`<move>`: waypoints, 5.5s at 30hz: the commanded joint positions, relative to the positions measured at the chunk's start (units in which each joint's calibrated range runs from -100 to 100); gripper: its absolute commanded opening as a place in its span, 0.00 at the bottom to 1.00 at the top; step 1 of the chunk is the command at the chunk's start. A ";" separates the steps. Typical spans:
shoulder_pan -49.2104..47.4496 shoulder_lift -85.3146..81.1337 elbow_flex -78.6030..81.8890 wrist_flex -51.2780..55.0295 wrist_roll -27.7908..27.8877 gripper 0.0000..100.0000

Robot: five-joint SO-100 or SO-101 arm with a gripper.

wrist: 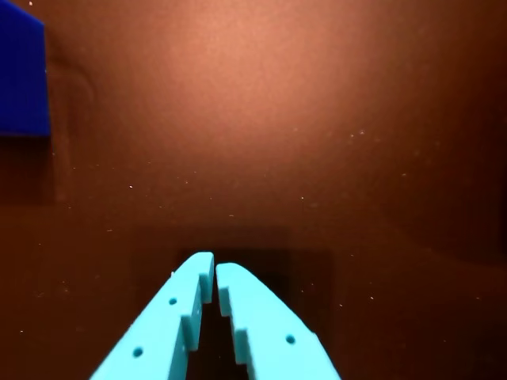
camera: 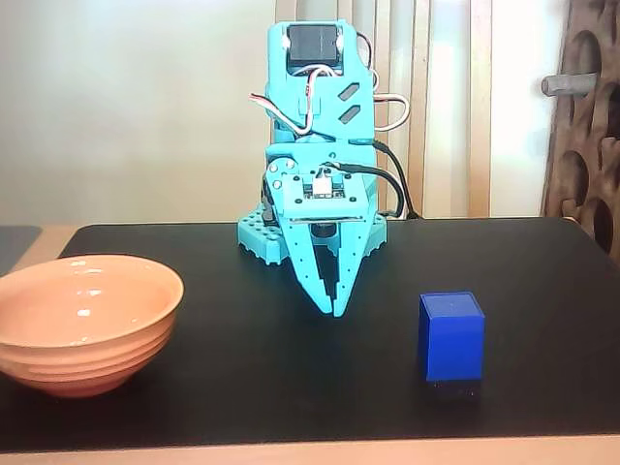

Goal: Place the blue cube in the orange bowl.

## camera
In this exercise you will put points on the cyan gripper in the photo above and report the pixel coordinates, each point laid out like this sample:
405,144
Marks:
306,158

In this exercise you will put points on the blue cube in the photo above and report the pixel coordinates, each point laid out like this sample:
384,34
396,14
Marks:
453,339

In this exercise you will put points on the cyan robot arm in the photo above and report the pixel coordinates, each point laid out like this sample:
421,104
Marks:
361,77

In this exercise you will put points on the orange bowl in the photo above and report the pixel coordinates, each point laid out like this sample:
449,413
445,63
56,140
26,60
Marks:
82,329

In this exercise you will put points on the black mat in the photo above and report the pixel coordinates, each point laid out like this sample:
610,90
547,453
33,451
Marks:
290,378

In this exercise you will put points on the brown perforated wooden panel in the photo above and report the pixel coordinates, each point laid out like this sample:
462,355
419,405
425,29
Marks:
581,169

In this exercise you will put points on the cyan wrist camera mount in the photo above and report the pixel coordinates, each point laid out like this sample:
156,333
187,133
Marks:
295,203

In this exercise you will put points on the cyan perforated base plate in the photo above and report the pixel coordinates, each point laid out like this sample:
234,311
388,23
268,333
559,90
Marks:
257,237

